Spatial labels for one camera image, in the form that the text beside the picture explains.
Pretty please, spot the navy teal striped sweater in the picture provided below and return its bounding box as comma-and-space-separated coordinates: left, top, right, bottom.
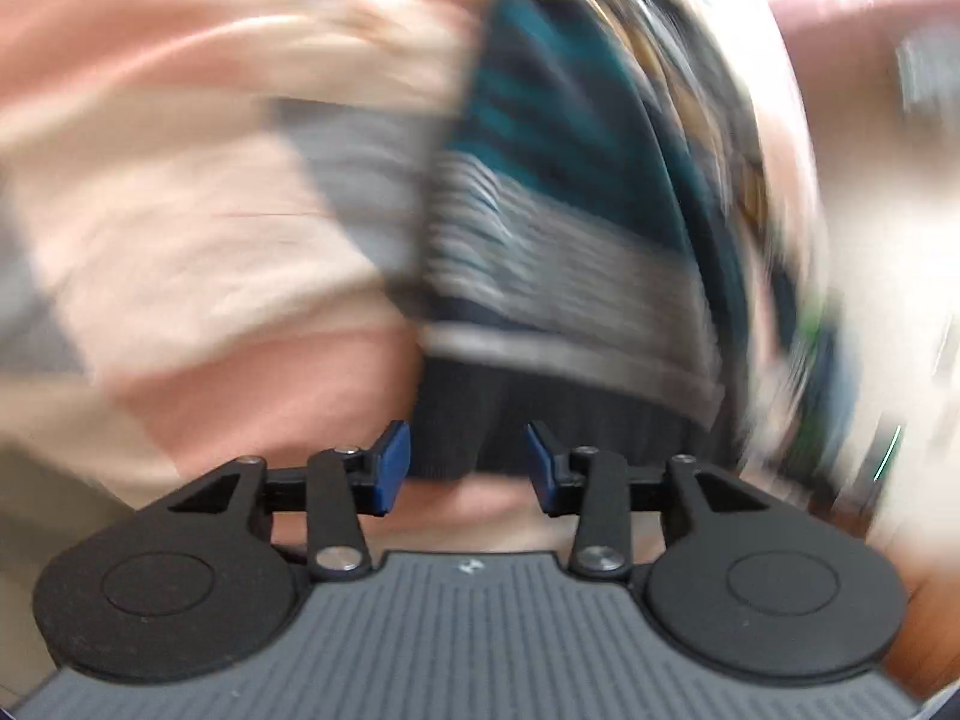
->
412, 0, 823, 479

